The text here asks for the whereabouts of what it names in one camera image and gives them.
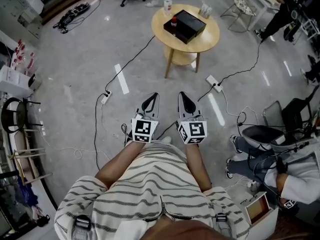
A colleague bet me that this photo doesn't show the white cartons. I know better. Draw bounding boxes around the white cartons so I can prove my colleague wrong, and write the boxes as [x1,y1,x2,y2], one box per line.
[0,65,35,99]

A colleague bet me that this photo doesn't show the person's left forearm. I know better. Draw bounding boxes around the person's left forearm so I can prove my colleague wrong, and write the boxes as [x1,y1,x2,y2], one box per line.
[94,140,146,191]

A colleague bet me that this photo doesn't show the black box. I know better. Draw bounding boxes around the black box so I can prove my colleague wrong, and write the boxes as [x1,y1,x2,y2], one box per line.
[163,9,207,45]

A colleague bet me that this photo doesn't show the long black adapter cable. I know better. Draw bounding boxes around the long black adapter cable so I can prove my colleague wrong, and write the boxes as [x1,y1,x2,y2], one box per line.
[104,34,157,95]

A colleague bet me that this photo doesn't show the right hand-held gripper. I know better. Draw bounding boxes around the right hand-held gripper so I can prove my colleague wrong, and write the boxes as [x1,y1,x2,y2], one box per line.
[176,91,208,145]

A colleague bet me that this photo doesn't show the short black floor cable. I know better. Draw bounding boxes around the short black floor cable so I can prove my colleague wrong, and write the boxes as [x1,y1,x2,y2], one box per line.
[93,93,112,171]

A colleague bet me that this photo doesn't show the wide white power strip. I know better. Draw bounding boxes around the wide white power strip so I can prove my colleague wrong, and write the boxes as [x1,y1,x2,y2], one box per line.
[205,74,224,93]

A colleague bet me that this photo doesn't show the white nightstand with drawer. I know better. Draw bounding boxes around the white nightstand with drawer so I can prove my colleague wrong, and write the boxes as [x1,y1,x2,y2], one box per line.
[244,191,280,235]

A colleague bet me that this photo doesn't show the white floor cable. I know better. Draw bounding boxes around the white floor cable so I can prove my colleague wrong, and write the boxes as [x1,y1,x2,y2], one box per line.
[220,91,260,125]

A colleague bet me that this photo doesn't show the round wooden table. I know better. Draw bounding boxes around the round wooden table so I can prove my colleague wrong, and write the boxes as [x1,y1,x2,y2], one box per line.
[151,3,221,79]

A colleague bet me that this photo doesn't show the black equipment bundle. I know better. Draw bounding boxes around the black equipment bundle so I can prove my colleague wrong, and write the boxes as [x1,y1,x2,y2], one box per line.
[52,1,91,34]

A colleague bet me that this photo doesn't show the person's striped white shirt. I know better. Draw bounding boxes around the person's striped white shirt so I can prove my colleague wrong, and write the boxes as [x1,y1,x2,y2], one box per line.
[53,140,251,240]

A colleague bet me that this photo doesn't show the black folding chair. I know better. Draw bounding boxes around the black folding chair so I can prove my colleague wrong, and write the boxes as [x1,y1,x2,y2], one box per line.
[281,85,320,135]

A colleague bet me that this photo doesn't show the wire chair with patterned cushion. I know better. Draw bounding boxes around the wire chair with patterned cushion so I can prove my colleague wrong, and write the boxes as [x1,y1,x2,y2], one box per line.
[219,0,258,34]

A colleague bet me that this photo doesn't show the white desk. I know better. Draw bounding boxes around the white desk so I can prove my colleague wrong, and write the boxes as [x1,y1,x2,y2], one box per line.
[246,0,285,31]

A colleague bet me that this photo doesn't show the person's bare chest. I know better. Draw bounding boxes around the person's bare chest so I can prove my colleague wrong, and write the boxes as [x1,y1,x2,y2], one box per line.
[143,213,227,240]

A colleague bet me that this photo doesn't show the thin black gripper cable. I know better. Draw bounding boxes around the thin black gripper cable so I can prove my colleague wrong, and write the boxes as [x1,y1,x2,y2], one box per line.
[121,123,133,147]

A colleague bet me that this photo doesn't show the clear plastic water bottle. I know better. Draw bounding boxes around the clear plastic water bottle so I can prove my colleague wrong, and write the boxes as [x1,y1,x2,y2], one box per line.
[163,0,174,16]

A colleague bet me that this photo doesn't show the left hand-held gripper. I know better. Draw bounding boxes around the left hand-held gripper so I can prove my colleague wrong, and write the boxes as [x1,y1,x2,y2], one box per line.
[131,92,161,144]

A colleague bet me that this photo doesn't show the grey shoulder strap buckle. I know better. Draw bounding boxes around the grey shoulder strap buckle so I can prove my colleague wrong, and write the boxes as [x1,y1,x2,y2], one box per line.
[74,215,91,240]
[214,212,229,235]

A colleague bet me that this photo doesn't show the looped black cable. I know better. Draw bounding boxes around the looped black cable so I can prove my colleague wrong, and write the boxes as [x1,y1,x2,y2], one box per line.
[236,111,249,129]

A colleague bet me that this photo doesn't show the narrow white power strip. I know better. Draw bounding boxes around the narrow white power strip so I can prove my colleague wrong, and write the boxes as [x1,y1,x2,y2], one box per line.
[99,90,113,105]

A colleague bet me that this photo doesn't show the group of red packets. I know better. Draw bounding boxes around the group of red packets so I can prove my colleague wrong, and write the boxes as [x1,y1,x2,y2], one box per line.
[9,40,37,71]

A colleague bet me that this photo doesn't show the long black floor cable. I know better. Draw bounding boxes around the long black floor cable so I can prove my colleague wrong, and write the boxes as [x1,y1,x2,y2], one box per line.
[197,39,264,102]

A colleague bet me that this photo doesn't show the grey metal chair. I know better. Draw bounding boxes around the grey metal chair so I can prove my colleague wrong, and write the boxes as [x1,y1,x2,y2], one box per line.
[261,100,284,128]

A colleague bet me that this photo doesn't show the wooden rack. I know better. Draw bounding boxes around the wooden rack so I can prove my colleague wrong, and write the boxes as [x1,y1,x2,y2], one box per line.
[9,127,54,186]

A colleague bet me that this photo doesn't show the black round stool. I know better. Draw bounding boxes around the black round stool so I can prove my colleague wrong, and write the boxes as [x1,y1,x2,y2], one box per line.
[1,97,41,135]

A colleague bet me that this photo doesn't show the person's right forearm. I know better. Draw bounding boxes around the person's right forearm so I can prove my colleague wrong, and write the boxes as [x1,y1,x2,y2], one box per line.
[184,143,213,192]

